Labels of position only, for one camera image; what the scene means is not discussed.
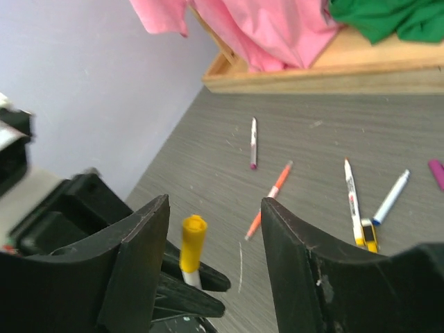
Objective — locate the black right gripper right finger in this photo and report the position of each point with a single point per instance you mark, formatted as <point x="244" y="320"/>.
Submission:
<point x="322" y="284"/>

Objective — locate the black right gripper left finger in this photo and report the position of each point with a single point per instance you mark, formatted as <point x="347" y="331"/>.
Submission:
<point x="105" y="282"/>

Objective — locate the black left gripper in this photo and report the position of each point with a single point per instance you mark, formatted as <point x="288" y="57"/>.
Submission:
<point x="77" y="208"/>

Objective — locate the yellow pen cap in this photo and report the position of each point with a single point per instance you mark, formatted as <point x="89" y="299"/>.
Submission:
<point x="194" y="230"/>

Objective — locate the yellow black eraser cap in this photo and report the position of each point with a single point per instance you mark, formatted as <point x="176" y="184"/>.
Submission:
<point x="369" y="235"/>

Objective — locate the white pen yellow end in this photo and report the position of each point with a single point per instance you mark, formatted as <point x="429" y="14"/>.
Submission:
<point x="192" y="279"/>

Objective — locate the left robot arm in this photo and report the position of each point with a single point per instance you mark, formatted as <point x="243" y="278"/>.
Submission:
<point x="33" y="188"/>

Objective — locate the white pen purple end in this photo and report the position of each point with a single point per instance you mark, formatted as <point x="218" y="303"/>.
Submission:
<point x="253" y="144"/>

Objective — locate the purple pen cap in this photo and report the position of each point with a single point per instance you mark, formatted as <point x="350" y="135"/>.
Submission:
<point x="437" y="170"/>

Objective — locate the white marker orange tip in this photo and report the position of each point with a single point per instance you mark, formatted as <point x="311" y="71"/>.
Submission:
<point x="353" y="203"/>

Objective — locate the white marker blue end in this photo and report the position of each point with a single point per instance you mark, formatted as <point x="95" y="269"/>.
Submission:
<point x="391" y="198"/>

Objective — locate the wooden rack base tray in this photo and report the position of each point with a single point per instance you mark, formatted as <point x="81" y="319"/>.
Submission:
<point x="349" y="65"/>

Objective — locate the pink shirt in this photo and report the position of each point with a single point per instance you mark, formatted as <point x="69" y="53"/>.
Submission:
<point x="269" y="35"/>

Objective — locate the green cloth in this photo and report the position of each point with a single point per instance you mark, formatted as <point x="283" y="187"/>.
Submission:
<point x="413" y="21"/>

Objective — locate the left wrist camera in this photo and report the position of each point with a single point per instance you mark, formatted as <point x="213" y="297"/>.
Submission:
<point x="16" y="133"/>

